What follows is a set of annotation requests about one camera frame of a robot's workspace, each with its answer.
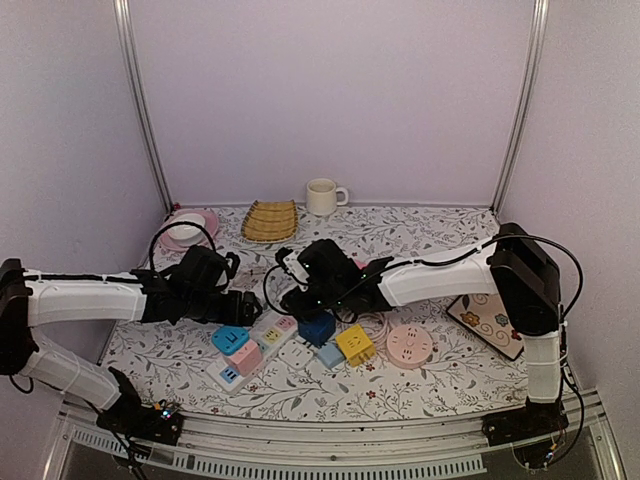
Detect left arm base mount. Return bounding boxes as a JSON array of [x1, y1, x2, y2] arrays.
[[96, 367, 184, 446]]

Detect left aluminium corner post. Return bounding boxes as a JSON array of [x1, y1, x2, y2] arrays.
[[113, 0, 174, 214]]

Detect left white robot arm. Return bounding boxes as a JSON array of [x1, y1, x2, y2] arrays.
[[1, 246, 263, 434]]

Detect aluminium front rail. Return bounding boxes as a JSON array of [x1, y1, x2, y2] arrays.
[[44, 389, 627, 479]]

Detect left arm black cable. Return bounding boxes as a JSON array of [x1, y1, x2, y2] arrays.
[[149, 220, 218, 281]]

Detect pink plate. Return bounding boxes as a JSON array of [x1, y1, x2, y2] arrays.
[[159, 209, 219, 252]]

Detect floral square tray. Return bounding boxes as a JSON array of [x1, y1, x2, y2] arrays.
[[446, 294, 524, 361]]

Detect yellow cube adapter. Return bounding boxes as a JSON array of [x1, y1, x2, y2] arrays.
[[335, 324, 376, 367]]

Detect right aluminium corner post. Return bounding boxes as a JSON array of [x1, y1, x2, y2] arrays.
[[491, 0, 550, 215]]

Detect cyan cube adapter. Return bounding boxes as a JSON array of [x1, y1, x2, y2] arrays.
[[211, 325, 250, 356]]

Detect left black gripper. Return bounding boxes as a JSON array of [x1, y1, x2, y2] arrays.
[[183, 290, 263, 326]]

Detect round pink socket hub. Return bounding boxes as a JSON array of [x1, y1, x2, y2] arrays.
[[386, 323, 434, 370]]

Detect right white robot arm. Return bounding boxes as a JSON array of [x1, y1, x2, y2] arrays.
[[276, 223, 561, 436]]

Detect white bowl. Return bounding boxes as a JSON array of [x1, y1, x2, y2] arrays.
[[166, 218, 205, 246]]

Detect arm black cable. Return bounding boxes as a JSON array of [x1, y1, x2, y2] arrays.
[[149, 220, 218, 281], [262, 234, 585, 331]]

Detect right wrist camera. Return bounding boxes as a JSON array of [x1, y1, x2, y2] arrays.
[[275, 247, 309, 291]]

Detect pink cube adapter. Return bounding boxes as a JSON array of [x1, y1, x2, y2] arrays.
[[224, 339, 263, 377]]

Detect yellow bamboo tray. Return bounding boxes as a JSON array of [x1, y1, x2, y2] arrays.
[[241, 200, 299, 243]]

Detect light blue plug adapter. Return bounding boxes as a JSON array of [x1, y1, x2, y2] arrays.
[[317, 343, 345, 369]]

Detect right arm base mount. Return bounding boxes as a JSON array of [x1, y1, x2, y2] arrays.
[[482, 399, 569, 446]]

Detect dark blue cube adapter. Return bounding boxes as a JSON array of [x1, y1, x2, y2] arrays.
[[298, 312, 336, 348]]

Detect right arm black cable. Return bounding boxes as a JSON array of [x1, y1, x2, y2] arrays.
[[262, 234, 585, 331]]

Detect white plug adapter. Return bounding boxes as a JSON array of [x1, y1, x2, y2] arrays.
[[278, 340, 314, 371]]

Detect white power strip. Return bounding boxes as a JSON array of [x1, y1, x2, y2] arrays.
[[205, 313, 298, 395]]

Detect aluminium corner post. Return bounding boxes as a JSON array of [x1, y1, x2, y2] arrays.
[[113, 0, 174, 214], [491, 0, 550, 215]]

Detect cream ceramic mug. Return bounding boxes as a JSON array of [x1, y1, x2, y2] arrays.
[[306, 178, 349, 216]]

